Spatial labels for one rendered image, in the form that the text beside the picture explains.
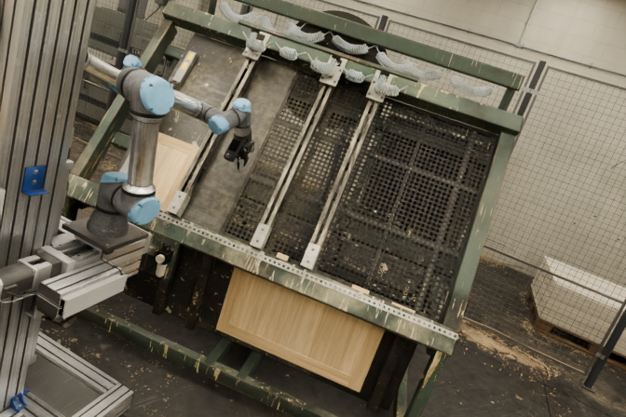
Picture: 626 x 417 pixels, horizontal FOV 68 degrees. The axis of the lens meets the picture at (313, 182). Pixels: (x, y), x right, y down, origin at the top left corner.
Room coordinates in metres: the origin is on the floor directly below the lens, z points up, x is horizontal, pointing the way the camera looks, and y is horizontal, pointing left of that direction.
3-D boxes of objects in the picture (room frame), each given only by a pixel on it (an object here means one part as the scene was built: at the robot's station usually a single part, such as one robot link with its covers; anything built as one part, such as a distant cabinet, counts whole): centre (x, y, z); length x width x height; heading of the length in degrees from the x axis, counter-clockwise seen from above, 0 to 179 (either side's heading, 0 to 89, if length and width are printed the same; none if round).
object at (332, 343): (2.34, -0.18, 0.52); 0.90 x 0.02 x 0.55; 81
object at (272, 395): (2.85, 0.10, 0.41); 2.20 x 1.38 x 0.83; 81
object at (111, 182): (1.64, 0.70, 1.20); 0.13 x 0.12 x 0.14; 60
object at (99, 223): (1.64, 0.70, 1.09); 0.15 x 0.15 x 0.10
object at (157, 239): (2.17, 0.81, 0.69); 0.50 x 0.14 x 0.24; 81
